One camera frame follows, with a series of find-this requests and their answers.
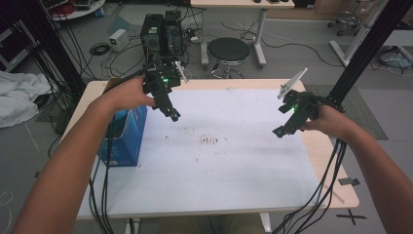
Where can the person's khaki trouser legs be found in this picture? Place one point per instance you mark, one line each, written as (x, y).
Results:
(181, 226)

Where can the white table mat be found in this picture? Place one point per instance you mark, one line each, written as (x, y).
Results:
(220, 175)

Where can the black frame post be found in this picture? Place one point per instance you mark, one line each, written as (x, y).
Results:
(373, 39)
(53, 42)

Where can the white table leg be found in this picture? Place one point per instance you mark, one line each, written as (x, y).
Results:
(132, 226)
(265, 222)

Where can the wooden desk with white legs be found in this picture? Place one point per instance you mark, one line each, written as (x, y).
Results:
(240, 3)

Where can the grey tape strip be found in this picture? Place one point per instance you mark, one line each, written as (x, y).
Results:
(349, 181)

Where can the person's right hand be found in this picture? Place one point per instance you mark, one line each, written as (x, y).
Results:
(328, 122)

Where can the round white table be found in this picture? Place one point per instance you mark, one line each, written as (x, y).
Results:
(81, 11)

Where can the white metal stand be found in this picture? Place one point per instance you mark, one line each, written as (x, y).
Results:
(358, 35)

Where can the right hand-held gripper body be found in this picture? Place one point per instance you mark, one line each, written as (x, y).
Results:
(300, 109)

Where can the small white box device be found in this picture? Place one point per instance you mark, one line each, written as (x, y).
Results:
(118, 39)

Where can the white cloth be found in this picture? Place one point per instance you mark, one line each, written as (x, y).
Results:
(18, 97)

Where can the black round stool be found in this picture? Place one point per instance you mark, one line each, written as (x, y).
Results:
(228, 49)

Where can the dark floor mat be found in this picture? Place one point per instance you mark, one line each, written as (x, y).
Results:
(363, 113)

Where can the office chair wheel base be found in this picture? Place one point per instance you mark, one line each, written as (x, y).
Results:
(345, 21)

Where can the blue cardboard box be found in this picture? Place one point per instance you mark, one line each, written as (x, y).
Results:
(130, 143)

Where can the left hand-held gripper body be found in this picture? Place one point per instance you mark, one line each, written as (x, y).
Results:
(160, 86)

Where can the black computer tower green label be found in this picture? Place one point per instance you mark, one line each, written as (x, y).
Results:
(152, 35)

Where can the person's left hand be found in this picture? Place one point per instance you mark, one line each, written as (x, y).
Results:
(126, 94)

